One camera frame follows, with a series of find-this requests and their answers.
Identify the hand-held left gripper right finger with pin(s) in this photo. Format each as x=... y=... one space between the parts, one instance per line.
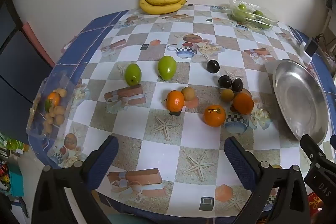
x=240 y=161

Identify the clear plastic tray box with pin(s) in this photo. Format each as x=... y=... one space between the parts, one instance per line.
x=36 y=119

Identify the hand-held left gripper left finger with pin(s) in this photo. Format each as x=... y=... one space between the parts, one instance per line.
x=103 y=161

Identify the pink board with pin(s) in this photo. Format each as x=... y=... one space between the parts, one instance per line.
x=34 y=37

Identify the green yellow plastic items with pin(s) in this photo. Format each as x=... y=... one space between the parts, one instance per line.
x=10 y=144

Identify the black box device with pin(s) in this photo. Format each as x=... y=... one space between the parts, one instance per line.
x=311 y=47

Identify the tangerine with green patch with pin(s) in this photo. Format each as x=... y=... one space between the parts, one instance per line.
x=53 y=100

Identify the blue tablecloth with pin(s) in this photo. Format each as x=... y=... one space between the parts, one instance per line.
x=89 y=29

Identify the teal box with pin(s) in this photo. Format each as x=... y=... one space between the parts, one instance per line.
x=15 y=182

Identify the red patterned cloth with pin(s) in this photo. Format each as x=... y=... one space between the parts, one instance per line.
x=316 y=201

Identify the round metal plate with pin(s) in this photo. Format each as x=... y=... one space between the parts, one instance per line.
x=299 y=100

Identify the dark blue panel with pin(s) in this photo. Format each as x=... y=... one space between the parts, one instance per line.
x=18 y=77

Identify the tan longan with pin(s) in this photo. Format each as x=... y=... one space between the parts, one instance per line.
x=189 y=93
x=227 y=95

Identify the orange tangerine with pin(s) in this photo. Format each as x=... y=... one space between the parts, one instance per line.
x=214 y=116
x=175 y=101
x=243 y=103

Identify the green jujube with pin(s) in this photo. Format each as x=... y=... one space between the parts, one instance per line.
x=133 y=74
x=167 y=67

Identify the yellow banana bunch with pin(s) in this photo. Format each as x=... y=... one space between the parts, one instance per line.
x=162 y=7

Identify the pile of tan longans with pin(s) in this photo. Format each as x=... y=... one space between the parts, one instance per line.
x=59 y=109

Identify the dark plum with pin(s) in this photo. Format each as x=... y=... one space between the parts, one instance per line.
x=213 y=66
x=237 y=85
x=225 y=81

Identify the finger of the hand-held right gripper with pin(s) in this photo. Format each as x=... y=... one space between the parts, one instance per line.
x=333 y=142
x=311 y=148

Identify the pile of green jujubes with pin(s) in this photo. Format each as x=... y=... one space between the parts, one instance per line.
x=241 y=7

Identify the clear plastic clamshell box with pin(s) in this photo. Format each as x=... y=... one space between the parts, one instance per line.
x=258 y=7

